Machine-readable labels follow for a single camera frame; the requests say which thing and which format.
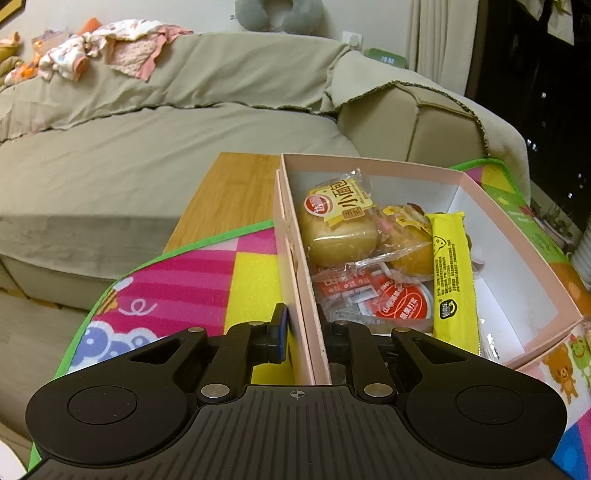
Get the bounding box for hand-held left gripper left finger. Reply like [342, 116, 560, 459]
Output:
[130, 303, 291, 403]

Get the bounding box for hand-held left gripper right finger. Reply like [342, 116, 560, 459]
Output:
[318, 318, 468, 401]

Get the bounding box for bread packet with orange label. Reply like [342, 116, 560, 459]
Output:
[298, 168, 380, 269]

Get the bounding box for yellow snack bar packet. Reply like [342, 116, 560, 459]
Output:
[425, 211, 481, 356]

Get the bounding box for pink cardboard box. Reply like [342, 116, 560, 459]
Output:
[276, 152, 583, 386]

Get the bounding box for red label hawthorn snack packet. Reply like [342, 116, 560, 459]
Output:
[311, 263, 398, 324]

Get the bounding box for round red label snack packet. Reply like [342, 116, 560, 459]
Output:
[369, 279, 435, 331]

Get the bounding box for pink box lid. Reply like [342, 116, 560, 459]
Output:
[274, 169, 583, 386]

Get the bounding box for colourful cartoon play mat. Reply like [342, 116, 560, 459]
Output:
[25, 158, 591, 480]

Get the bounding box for bun packet with yellow label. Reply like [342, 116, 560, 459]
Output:
[381, 203, 437, 278]

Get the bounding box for wooden table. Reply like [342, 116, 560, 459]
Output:
[164, 152, 282, 256]

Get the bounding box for beige seat cover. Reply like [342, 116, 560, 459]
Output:
[0, 102, 361, 278]

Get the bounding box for beige sofa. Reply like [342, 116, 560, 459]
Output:
[0, 31, 532, 311]

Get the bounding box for beige sofa cover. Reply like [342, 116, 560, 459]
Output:
[0, 32, 352, 141]
[320, 50, 532, 204]

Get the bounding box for green digital clock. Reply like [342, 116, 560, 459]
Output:
[363, 47, 407, 70]

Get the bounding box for cream curtain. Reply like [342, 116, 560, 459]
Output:
[406, 0, 482, 99]

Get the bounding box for pink dotted garment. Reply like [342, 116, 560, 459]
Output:
[102, 22, 195, 84]

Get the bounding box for grey neck pillow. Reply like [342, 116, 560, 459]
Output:
[233, 0, 324, 34]

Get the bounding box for white patterned baby garment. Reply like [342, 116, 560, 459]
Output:
[37, 34, 91, 82]

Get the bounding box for hanging pale clothes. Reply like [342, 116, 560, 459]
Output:
[526, 0, 579, 47]

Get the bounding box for dark picture frame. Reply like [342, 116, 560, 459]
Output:
[0, 0, 25, 25]

